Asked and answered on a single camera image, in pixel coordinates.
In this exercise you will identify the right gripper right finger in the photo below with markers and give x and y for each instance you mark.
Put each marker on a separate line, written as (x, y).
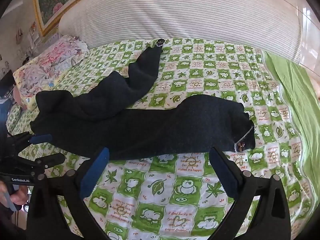
(271, 219)

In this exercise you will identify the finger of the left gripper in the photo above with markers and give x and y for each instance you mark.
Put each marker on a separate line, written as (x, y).
(38, 139)

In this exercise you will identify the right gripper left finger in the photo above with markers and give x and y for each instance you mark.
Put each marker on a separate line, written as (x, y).
(46, 219)

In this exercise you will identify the black fleece pants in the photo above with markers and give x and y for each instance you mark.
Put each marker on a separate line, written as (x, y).
(103, 117)

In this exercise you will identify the person's left hand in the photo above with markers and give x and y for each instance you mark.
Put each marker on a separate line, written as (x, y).
(20, 197)

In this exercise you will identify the floral folded quilt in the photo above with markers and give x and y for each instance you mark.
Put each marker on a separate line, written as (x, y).
(45, 71)

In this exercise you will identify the plain green sheet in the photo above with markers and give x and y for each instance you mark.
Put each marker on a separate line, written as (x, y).
(298, 93)

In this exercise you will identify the striped white mattress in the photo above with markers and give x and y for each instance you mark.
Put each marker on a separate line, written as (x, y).
(267, 24)

